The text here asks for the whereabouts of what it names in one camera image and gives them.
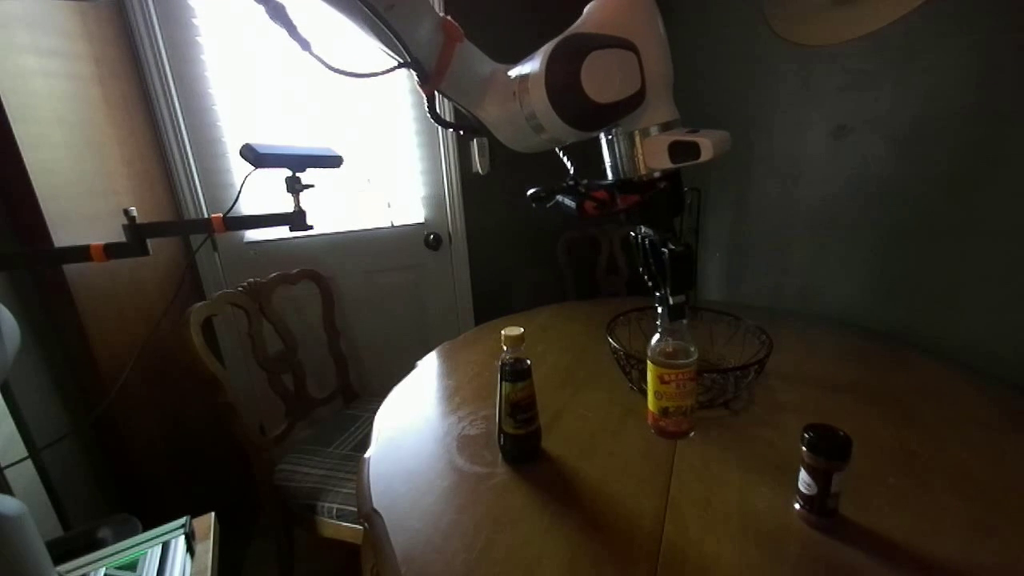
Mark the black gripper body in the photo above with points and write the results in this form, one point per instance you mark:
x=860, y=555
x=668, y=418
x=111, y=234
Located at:
x=658, y=249

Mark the bottle with yellow label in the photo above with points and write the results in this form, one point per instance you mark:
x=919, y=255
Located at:
x=674, y=385

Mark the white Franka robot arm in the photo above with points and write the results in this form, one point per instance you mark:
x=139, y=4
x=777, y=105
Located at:
x=556, y=84

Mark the dark sauce bottle, pale cap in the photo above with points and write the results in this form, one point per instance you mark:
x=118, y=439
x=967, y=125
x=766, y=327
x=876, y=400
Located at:
x=520, y=403

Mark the dark wooden chair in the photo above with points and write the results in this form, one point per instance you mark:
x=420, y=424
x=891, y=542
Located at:
x=597, y=266

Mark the dark spice jar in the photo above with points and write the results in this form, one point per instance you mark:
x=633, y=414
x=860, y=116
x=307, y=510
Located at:
x=819, y=467

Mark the round door knob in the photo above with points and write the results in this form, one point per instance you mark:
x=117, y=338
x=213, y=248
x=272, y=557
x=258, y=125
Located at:
x=433, y=242

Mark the white door with window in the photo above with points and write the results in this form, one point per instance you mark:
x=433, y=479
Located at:
x=353, y=276

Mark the carved wooden chair, striped cushion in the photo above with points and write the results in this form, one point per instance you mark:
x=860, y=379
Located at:
x=289, y=362

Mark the cardboard box with papers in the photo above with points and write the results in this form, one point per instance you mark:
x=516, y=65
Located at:
x=139, y=544

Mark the dark tall cabinet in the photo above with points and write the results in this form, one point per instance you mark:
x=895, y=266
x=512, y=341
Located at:
x=43, y=354

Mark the yellow round wall object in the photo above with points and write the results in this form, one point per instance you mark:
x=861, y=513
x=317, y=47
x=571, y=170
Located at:
x=836, y=16

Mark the blue stereo camera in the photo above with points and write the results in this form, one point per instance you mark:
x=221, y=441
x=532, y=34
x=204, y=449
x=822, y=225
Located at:
x=289, y=159

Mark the black camera boom stand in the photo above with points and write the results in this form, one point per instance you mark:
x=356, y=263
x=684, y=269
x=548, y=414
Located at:
x=181, y=225

